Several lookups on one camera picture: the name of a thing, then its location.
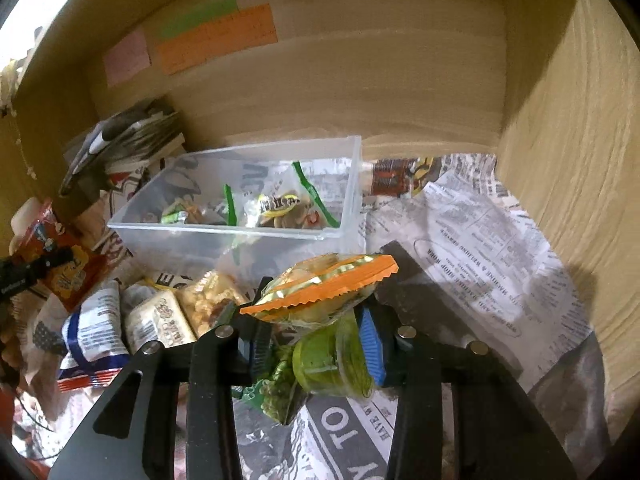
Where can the clear popcorn packet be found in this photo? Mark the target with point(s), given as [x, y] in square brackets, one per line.
[210, 300]

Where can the green pea snack bag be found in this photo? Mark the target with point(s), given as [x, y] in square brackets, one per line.
[325, 360]

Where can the large green-edged snack packet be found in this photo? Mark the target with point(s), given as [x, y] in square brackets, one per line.
[280, 207]

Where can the green pea snack packet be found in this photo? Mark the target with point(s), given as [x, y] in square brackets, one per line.
[277, 395]

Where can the pink sticky note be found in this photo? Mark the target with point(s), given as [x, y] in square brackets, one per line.
[126, 57]

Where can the white and blue snack packet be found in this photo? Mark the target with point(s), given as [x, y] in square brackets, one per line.
[95, 325]

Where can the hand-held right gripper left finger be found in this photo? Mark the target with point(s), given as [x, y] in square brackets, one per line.
[255, 355]

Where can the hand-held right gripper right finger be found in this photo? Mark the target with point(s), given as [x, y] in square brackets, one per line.
[374, 347]

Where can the newspaper shelf liner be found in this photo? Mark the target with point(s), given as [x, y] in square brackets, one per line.
[475, 240]

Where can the orange sticky note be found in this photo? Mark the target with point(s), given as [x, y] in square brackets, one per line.
[215, 40]

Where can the wooden shelf unit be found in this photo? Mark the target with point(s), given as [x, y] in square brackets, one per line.
[350, 85]

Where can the pile of papers and envelopes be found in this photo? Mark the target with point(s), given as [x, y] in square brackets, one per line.
[135, 135]

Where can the orange-edged clear snack packet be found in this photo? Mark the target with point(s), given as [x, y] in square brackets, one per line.
[320, 285]

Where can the small green-edged snack packet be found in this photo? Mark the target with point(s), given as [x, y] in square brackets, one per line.
[187, 212]

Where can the green sticky note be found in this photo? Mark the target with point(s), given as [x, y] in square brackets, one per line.
[200, 17]

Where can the clear plastic box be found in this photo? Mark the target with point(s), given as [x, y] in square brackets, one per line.
[210, 255]

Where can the red snack packet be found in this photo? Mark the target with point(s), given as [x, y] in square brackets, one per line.
[65, 265]

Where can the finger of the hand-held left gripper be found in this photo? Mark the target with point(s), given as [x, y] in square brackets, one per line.
[25, 272]

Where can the cream cracker packet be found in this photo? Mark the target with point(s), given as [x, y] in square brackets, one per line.
[157, 317]

